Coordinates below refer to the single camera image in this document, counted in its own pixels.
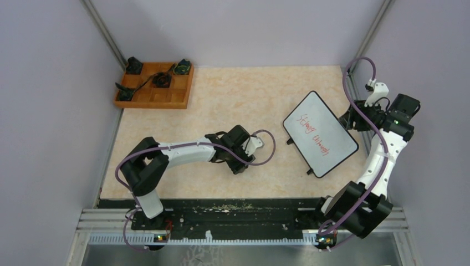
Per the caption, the dark object tray top-left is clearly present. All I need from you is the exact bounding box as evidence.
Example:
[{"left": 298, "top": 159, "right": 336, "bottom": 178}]
[{"left": 125, "top": 57, "right": 144, "bottom": 75}]

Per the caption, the orange wooden compartment tray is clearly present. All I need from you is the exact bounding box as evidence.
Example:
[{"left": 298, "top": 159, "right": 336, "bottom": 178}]
[{"left": 114, "top": 62, "right": 195, "bottom": 109}]

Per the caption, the dark object tray top-right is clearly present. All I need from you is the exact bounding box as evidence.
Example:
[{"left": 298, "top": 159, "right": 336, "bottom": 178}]
[{"left": 173, "top": 59, "right": 192, "bottom": 75}]

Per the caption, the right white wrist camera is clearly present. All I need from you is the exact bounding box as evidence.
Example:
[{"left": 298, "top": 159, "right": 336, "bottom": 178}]
[{"left": 364, "top": 82, "right": 389, "bottom": 107}]

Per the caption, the dark object tray bottom-left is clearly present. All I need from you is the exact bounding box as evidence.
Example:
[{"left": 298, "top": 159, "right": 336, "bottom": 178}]
[{"left": 115, "top": 83, "right": 136, "bottom": 101}]

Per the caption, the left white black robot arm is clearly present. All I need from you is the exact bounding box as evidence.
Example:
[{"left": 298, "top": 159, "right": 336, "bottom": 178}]
[{"left": 116, "top": 125, "right": 264, "bottom": 229}]

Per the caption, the aluminium frame rail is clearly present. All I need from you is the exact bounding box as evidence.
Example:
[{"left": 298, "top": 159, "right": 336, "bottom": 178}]
[{"left": 75, "top": 207, "right": 410, "bottom": 247}]

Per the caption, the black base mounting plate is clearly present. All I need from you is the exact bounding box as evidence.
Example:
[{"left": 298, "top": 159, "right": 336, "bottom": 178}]
[{"left": 96, "top": 198, "right": 350, "bottom": 231}]

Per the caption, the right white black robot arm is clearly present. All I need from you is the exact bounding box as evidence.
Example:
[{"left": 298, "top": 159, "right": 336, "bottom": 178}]
[{"left": 312, "top": 94, "right": 421, "bottom": 238}]

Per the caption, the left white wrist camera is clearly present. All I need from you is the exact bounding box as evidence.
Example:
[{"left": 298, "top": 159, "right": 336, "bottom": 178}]
[{"left": 243, "top": 136, "right": 264, "bottom": 156}]

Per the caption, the small black-framed whiteboard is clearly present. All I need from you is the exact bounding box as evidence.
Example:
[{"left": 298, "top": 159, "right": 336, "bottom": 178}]
[{"left": 282, "top": 91, "right": 359, "bottom": 178}]

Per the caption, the dark object tray centre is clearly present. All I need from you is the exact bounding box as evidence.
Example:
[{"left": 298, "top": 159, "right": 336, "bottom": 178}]
[{"left": 152, "top": 72, "right": 172, "bottom": 88}]

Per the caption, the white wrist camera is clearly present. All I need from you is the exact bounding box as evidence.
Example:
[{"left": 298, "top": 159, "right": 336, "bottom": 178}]
[
  {"left": 364, "top": 82, "right": 389, "bottom": 107},
  {"left": 243, "top": 136, "right": 264, "bottom": 156}
]

